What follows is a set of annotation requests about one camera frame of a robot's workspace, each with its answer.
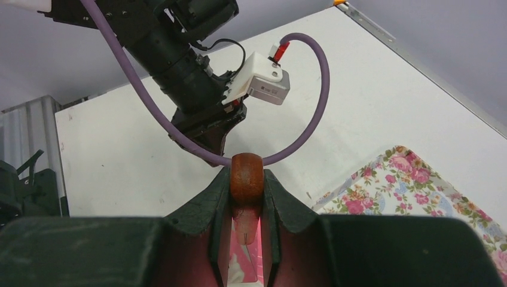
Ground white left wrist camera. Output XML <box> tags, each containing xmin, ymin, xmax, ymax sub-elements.
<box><xmin>221</xmin><ymin>52</ymin><xmax>291</xmax><ymax>105</ymax></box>

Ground floral rectangular tray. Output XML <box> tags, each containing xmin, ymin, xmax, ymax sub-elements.
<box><xmin>311</xmin><ymin>146</ymin><xmax>506</xmax><ymax>283</ymax></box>

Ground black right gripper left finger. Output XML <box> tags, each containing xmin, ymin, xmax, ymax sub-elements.
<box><xmin>1</xmin><ymin>167</ymin><xmax>231</xmax><ymax>286</ymax></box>

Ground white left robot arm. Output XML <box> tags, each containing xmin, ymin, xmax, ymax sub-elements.
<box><xmin>45</xmin><ymin>1</ymin><xmax>246</xmax><ymax>164</ymax></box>

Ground white dough lump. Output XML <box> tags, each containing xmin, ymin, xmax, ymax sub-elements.
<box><xmin>227</xmin><ymin>254</ymin><xmax>264</xmax><ymax>286</ymax></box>

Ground pink silicone baking mat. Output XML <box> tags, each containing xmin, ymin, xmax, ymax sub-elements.
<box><xmin>227</xmin><ymin>221</ymin><xmax>264</xmax><ymax>286</ymax></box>

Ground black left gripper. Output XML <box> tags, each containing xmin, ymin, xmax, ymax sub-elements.
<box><xmin>156</xmin><ymin>53</ymin><xmax>247</xmax><ymax>155</ymax></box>

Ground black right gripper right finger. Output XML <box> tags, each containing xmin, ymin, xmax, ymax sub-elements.
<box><xmin>261</xmin><ymin>170</ymin><xmax>503</xmax><ymax>286</ymax></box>

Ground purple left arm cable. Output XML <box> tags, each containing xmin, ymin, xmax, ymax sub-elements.
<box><xmin>79</xmin><ymin>0</ymin><xmax>331</xmax><ymax>168</ymax></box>

